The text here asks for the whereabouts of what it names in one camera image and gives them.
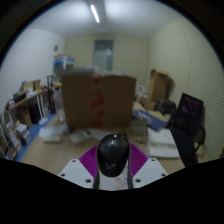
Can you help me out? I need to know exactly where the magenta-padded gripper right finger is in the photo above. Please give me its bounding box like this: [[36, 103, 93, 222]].
[[126, 142, 169, 190]]

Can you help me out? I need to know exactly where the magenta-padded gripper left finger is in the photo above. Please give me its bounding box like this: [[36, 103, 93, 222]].
[[57, 144, 101, 191]]

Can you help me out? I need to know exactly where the black computer mouse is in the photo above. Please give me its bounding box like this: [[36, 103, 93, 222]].
[[96, 133, 131, 179]]

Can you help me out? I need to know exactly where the round white printed mouse pad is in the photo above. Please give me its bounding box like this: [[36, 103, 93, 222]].
[[99, 175, 129, 191]]

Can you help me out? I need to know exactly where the white open book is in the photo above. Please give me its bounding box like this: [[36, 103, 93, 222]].
[[146, 127, 181, 160]]

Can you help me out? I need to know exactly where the white flat desk device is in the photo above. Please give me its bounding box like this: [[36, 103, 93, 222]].
[[68, 128, 95, 145]]

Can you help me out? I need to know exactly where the white keyboard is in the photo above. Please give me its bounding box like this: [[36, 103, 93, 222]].
[[41, 133, 63, 145]]

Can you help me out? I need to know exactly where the white paper sheet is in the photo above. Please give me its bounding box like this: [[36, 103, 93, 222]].
[[37, 123, 69, 140]]

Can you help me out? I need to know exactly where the blue folder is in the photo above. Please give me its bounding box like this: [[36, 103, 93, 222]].
[[132, 109, 169, 132]]

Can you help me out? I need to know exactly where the black office chair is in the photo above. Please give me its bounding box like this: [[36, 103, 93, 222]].
[[167, 92, 207, 168]]

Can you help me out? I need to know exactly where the small brown cardboard box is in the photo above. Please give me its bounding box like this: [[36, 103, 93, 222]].
[[17, 107, 34, 128]]

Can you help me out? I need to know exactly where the large brown cardboard box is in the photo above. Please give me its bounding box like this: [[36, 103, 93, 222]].
[[60, 72, 138, 130]]

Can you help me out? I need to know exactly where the tall open cardboard box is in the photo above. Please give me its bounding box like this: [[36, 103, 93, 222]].
[[147, 68, 170, 104]]

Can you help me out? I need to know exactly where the wooden side desk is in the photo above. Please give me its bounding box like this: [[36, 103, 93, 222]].
[[4, 87, 54, 129]]

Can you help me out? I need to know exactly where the ceiling tube light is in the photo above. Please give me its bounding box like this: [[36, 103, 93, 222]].
[[89, 3, 101, 24]]

